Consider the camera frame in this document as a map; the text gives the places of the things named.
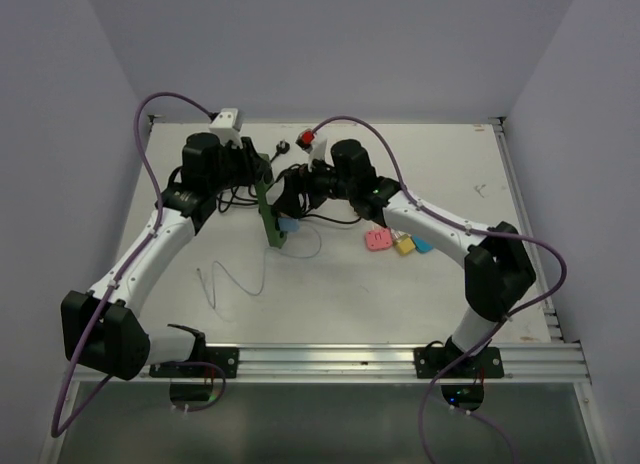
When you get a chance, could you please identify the green power strip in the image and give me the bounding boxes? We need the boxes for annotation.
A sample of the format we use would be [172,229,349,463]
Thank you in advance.
[254,153,287,249]

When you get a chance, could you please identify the purple cable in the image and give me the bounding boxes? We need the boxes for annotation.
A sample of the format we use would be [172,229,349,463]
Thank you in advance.
[312,115,569,464]
[49,91,229,439]

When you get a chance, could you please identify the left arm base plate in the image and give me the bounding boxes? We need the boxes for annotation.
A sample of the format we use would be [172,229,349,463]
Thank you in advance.
[149,346,240,379]

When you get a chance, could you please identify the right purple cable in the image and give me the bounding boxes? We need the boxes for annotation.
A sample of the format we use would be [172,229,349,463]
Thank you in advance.
[312,115,569,464]

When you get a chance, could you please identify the black power cable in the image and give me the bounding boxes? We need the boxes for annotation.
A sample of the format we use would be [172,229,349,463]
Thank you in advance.
[169,139,366,228]

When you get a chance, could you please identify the aluminium front rail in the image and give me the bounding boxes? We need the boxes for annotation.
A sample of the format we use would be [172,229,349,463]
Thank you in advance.
[62,342,591,385]

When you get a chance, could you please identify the light blue cable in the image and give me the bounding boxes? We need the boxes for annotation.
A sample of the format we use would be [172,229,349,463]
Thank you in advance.
[197,223,324,310]

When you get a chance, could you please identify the yellow plug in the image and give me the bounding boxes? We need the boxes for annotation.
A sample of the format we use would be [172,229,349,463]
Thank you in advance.
[393,234,415,256]

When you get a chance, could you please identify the pink square plug charger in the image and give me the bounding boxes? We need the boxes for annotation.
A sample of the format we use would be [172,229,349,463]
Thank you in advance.
[364,228,393,252]

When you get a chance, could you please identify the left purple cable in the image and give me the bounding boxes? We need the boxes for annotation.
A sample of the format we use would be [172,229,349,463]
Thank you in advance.
[49,91,229,439]

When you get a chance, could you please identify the light blue plug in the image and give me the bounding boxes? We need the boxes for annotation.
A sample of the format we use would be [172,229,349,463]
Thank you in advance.
[278,217,300,233]

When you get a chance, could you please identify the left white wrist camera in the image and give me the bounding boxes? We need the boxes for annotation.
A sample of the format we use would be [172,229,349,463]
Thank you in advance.
[209,108,244,146]

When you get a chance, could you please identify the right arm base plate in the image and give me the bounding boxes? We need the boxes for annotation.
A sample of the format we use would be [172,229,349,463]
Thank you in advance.
[413,341,505,379]

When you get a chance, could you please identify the right wrist camera red cap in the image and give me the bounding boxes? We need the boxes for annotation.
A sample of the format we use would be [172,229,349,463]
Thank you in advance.
[295,129,327,171]

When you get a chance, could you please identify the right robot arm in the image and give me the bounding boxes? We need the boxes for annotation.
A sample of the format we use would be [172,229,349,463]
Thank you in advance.
[266,139,536,377]

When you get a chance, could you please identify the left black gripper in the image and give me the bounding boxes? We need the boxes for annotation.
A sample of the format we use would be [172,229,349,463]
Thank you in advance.
[208,136,269,194]

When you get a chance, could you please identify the blue plug charger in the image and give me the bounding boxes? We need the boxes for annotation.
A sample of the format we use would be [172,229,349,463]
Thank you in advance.
[411,236,433,254]

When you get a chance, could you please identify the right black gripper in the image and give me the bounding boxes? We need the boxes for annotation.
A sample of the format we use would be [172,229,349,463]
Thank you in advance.
[274,150,356,219]

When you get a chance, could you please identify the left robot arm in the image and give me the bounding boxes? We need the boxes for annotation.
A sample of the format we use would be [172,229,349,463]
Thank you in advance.
[61,132,270,380]

